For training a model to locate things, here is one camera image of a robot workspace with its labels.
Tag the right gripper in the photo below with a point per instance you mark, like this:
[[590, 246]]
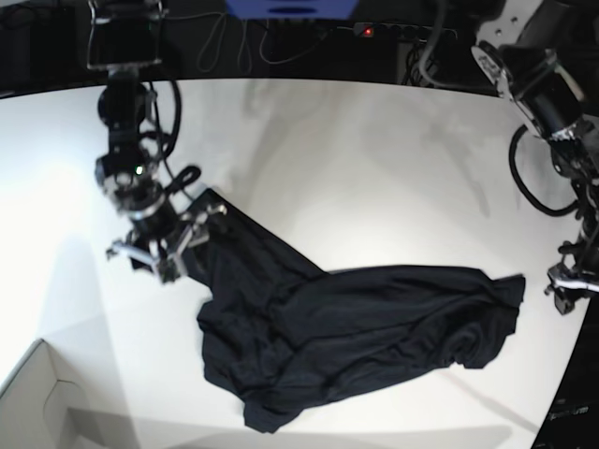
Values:
[[160, 235]]

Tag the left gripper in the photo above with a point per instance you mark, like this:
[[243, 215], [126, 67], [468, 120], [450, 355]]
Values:
[[568, 287]]

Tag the black t-shirt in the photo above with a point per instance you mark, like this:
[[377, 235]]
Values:
[[284, 336]]

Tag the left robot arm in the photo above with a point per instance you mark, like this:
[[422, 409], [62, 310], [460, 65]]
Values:
[[516, 48]]

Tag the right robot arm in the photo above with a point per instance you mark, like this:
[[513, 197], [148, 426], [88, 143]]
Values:
[[124, 40]]

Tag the white cardboard box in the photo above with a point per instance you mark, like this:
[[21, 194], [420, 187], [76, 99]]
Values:
[[39, 409]]

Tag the blue bin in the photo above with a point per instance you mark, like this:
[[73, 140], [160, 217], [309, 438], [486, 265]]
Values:
[[291, 9]]

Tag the black power strip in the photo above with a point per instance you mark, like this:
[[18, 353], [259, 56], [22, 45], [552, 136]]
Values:
[[392, 30]]

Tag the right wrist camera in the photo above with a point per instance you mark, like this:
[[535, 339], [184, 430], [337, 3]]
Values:
[[168, 273]]

